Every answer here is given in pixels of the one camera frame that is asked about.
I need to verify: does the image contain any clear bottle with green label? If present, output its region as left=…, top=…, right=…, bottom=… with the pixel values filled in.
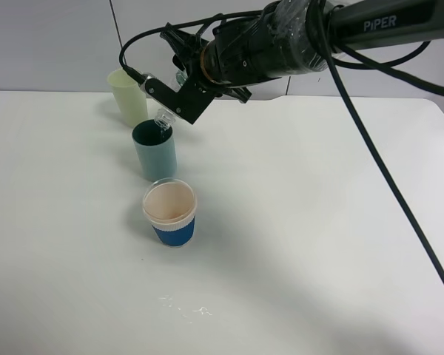
left=154, top=70, right=187, bottom=131

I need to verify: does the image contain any pale yellow-green plastic cup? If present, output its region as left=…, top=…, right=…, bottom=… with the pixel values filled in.
left=107, top=69, right=148, bottom=128

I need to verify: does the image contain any blue sleeved paper cup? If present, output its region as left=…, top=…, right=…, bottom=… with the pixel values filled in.
left=142, top=178, right=198, bottom=247

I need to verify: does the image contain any teal blue plastic cup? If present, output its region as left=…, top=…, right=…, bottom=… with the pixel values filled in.
left=132, top=120, right=177, bottom=182

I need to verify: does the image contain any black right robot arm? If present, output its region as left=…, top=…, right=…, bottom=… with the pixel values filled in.
left=161, top=1, right=444, bottom=88

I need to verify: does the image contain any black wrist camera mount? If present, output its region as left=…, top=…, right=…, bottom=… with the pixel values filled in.
left=140, top=73, right=215, bottom=124

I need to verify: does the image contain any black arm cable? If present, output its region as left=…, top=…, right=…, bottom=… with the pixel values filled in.
left=118, top=0, right=444, bottom=310

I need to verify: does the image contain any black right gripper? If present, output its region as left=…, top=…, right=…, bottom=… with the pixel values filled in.
left=160, top=14, right=280, bottom=104

